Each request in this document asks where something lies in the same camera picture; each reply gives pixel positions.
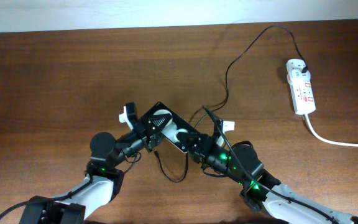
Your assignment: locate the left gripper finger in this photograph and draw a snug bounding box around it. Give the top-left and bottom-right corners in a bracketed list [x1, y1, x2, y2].
[143, 113, 172, 136]
[148, 136, 164, 150]

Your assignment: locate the black Galaxy smartphone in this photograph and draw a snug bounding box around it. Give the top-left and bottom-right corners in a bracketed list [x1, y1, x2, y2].
[141, 102, 200, 153]

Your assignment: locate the black USB charging cable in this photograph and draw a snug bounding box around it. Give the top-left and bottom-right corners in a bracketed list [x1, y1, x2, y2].
[154, 25, 308, 184]

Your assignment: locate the white power strip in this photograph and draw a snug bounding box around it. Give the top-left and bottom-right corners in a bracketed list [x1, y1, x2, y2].
[287, 74, 316, 115]

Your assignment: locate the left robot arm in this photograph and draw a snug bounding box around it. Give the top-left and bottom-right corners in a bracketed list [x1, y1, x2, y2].
[19, 110, 173, 223]

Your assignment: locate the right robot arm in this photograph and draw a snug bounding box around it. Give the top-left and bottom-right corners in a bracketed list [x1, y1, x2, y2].
[175, 131, 358, 223]

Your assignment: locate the white USB charger adapter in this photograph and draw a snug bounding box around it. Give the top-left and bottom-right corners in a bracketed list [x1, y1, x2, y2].
[286, 59, 310, 80]

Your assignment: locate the white power cord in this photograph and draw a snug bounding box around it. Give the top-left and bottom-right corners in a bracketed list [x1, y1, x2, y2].
[302, 113, 358, 150]

